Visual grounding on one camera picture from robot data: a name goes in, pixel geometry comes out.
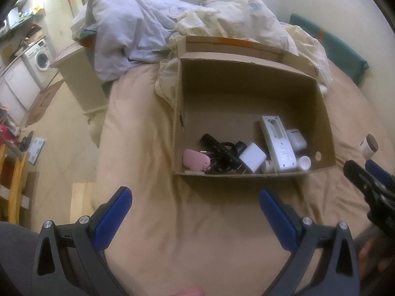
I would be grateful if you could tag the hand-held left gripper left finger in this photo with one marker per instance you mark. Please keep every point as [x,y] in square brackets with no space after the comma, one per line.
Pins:
[112,219]

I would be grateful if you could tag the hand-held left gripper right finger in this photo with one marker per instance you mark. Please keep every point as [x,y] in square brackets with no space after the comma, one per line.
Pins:
[279,222]

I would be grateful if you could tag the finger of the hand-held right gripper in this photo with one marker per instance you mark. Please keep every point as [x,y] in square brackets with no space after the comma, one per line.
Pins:
[356,174]
[376,169]

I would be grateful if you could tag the small white pill bottle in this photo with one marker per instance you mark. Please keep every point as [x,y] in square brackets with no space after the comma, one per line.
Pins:
[304,162]

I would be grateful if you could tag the white pill bottle red label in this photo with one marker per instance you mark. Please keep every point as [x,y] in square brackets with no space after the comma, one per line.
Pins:
[267,167]

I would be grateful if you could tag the white charger adapter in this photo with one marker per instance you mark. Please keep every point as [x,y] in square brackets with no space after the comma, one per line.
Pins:
[251,157]

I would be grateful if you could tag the long white remote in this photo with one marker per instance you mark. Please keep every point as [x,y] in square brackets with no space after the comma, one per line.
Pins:
[277,148]

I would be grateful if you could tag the dark pen-like tools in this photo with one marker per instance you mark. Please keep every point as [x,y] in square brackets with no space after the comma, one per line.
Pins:
[227,145]

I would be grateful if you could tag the pink oval case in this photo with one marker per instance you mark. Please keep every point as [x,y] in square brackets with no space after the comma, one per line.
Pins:
[196,158]

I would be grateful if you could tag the black rectangular tube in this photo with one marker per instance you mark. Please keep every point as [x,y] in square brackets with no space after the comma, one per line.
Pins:
[213,141]

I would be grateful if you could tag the cardboard box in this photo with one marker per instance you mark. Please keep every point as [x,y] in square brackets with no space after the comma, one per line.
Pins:
[222,104]

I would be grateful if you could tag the person's right hand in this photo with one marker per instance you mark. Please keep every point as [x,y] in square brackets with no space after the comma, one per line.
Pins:
[368,252]

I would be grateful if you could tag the person's left hand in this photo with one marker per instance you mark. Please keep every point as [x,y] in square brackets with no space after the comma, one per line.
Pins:
[189,292]

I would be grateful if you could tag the white jar with brown lid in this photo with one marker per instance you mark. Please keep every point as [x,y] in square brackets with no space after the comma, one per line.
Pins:
[368,148]

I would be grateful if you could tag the bed with beige sheet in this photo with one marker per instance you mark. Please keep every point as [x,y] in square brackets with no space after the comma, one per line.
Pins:
[148,160]

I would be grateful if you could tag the small white round container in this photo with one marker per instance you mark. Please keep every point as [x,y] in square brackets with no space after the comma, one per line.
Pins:
[323,88]

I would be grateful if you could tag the white bathroom scale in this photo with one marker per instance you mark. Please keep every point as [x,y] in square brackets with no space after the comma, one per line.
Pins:
[36,149]

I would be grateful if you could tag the wooden chair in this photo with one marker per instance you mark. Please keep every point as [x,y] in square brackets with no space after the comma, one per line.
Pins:
[18,175]

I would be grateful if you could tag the teal cushion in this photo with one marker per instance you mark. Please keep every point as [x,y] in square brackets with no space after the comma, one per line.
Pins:
[336,49]

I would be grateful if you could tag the red bag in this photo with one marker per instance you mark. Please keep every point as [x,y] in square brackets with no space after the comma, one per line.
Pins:
[6,132]

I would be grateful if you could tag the brown doormat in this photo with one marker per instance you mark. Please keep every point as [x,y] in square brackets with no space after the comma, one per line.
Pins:
[46,97]

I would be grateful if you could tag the beige nightstand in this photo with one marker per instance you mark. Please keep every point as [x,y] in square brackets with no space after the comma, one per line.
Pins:
[80,77]

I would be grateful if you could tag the white cabinet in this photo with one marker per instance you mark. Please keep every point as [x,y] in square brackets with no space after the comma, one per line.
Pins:
[18,81]

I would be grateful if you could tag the white washing machine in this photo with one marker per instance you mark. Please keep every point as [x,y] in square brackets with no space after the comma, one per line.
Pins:
[41,58]

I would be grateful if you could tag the lilac duvet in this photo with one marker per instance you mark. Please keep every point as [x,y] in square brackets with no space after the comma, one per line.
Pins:
[123,27]

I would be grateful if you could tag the cream printed blanket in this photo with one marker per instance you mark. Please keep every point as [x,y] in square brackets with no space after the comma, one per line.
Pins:
[240,15]

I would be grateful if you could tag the cluttered kitchen shelf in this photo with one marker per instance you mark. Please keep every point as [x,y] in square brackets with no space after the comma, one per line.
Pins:
[21,15]

